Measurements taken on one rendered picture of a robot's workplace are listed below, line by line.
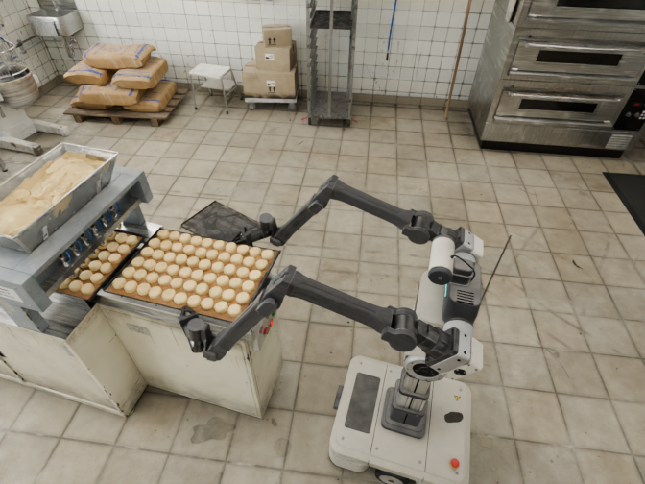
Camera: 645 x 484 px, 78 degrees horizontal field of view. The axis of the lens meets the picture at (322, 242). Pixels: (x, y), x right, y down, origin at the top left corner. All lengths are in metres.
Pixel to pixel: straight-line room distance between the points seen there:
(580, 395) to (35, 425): 3.06
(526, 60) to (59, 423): 4.40
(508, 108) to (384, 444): 3.37
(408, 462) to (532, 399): 0.96
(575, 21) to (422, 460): 3.55
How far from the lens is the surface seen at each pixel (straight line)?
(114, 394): 2.35
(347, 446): 2.09
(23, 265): 1.78
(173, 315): 1.77
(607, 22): 4.38
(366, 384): 2.22
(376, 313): 1.15
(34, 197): 1.88
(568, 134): 4.84
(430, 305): 1.37
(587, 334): 3.20
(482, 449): 2.51
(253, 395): 2.10
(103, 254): 2.08
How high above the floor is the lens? 2.24
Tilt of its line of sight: 44 degrees down
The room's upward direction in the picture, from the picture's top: 1 degrees clockwise
